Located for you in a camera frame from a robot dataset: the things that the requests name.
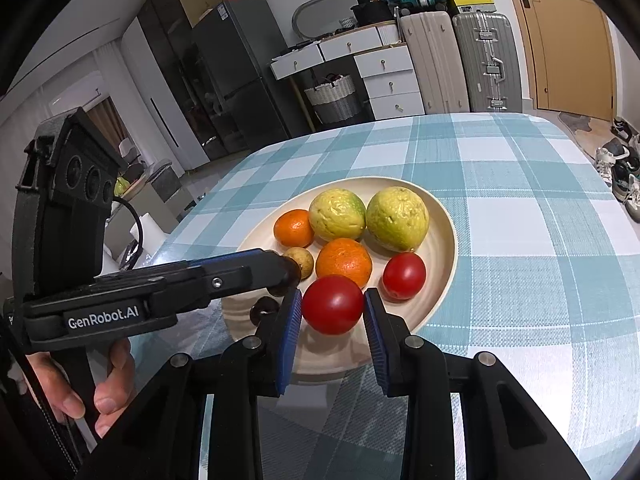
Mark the grey trash bin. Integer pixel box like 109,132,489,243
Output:
150,160,183,211

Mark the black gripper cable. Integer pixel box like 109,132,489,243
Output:
111,199,146,261

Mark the white paper towel roll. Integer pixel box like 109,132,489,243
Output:
130,212,166,256

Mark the beige suitcase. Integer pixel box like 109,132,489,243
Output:
398,10,471,116

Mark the green guava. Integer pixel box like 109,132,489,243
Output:
365,186,430,253

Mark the yellow box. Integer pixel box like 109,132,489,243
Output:
447,0,498,16

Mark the white drawer dresser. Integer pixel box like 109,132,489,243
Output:
270,25,426,121

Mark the person's left hand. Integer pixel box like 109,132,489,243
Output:
25,339,137,438

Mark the black pot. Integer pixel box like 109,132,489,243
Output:
350,4,396,26

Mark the wooden door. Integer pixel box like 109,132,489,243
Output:
497,0,621,122

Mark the black glass cabinet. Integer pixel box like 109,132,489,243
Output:
137,0,251,163

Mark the oval mirror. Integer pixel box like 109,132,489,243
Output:
291,0,358,41

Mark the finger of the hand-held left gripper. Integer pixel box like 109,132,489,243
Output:
150,254,301,318
187,249,281,269

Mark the cream oval plate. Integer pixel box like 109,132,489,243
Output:
222,176,458,377

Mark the red tomato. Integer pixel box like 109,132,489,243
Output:
301,275,364,336
382,252,427,302

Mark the black and white sneaker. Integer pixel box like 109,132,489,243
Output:
612,157,640,203
612,117,640,148

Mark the small brown fruit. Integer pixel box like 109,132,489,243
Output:
282,247,315,281

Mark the silver suitcase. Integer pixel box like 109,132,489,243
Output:
452,10,523,113

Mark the dark plum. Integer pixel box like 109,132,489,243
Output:
250,296,282,326

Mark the yellow guava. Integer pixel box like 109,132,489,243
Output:
308,189,367,241

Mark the orange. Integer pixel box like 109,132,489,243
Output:
273,209,316,249
315,237,373,288

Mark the woven laundry basket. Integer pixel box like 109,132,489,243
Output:
304,74,362,126

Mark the grey doormat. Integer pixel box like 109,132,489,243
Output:
557,111,593,133

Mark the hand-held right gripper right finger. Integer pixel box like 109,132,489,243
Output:
363,288,591,480

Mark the beige curtain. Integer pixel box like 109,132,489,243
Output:
87,100,133,161

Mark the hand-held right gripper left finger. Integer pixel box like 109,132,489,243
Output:
75,290,303,480

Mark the dark grey refrigerator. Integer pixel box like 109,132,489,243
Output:
192,0,308,153

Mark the blue checked tablecloth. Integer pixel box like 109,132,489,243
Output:
125,112,640,480

